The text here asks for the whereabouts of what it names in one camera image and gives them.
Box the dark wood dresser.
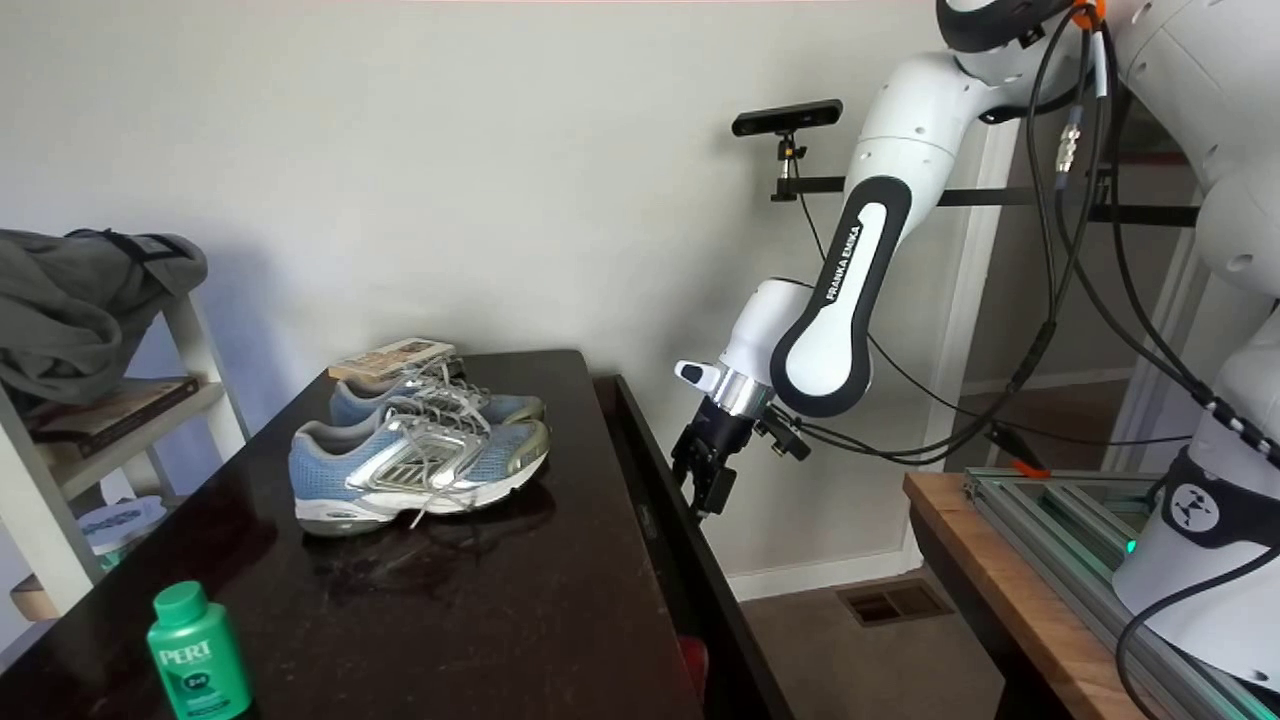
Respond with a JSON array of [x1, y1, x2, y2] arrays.
[[0, 346, 702, 720]]

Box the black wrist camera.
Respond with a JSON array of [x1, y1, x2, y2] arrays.
[[754, 407, 817, 465]]

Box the blue grey sneaker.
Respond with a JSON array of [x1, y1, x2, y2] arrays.
[[325, 352, 548, 433], [286, 394, 553, 538]]

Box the black stereo camera bar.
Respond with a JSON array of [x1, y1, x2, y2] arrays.
[[726, 97, 849, 141]]

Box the blue bundle under shelf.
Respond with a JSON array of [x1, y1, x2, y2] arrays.
[[76, 490, 170, 569]]

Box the white shelf rack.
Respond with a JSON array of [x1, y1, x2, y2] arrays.
[[0, 282, 252, 622]]

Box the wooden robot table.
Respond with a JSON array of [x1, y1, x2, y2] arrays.
[[898, 467, 1174, 720]]

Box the black cable bundle on arm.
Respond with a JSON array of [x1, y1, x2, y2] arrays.
[[1050, 22, 1280, 465]]

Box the floor vent grille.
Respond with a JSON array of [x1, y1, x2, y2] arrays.
[[839, 577, 959, 632]]

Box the grey garment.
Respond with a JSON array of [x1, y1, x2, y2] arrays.
[[0, 225, 210, 410]]

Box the black camera mount rod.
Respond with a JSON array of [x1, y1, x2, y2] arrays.
[[767, 130, 1195, 229]]

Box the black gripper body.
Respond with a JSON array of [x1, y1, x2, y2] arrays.
[[675, 394, 754, 477]]

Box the aluminium rail frame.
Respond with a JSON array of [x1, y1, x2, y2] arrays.
[[964, 465, 1280, 720]]

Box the thin black cable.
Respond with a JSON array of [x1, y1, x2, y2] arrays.
[[795, 190, 1192, 465]]

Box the dark wood dresser drawer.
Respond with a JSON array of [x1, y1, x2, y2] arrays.
[[593, 372, 801, 720]]

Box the green plastic bottle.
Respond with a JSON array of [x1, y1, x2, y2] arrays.
[[144, 577, 257, 720]]

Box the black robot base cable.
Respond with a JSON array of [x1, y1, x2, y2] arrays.
[[1116, 543, 1280, 699]]

